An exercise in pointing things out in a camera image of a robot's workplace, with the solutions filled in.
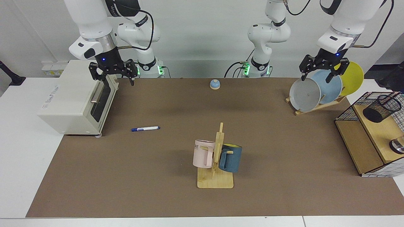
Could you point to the pale toaster oven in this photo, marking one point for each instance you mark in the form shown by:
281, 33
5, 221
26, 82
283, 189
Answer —
72, 94

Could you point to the light blue plate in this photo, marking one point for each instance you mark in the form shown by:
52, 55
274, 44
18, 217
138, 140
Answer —
329, 91

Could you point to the wooden plate rack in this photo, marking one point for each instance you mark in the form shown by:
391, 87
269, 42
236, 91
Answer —
318, 107

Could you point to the grey plate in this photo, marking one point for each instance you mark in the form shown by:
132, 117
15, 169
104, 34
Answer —
304, 96

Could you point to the glass lid with black rim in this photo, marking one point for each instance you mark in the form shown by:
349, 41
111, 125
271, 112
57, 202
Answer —
397, 145

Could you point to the small blue round bell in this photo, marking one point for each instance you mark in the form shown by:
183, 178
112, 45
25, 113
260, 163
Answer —
215, 84

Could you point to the pink cup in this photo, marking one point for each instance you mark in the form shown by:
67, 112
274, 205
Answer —
200, 154

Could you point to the black equipment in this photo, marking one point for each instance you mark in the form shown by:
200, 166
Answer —
393, 78

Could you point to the white marker with blue cap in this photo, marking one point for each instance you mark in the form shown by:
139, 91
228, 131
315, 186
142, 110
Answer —
148, 128

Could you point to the brown table cloth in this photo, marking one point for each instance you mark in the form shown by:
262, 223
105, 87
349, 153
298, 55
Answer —
157, 176

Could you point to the black mesh pen holder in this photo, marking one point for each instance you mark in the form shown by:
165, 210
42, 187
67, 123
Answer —
377, 112

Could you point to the yellow plate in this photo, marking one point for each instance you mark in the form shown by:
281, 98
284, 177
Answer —
353, 78

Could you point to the wooden cup stand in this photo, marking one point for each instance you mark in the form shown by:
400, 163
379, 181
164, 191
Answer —
214, 181

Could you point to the dark blue cup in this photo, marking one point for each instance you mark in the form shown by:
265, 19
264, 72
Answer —
232, 159

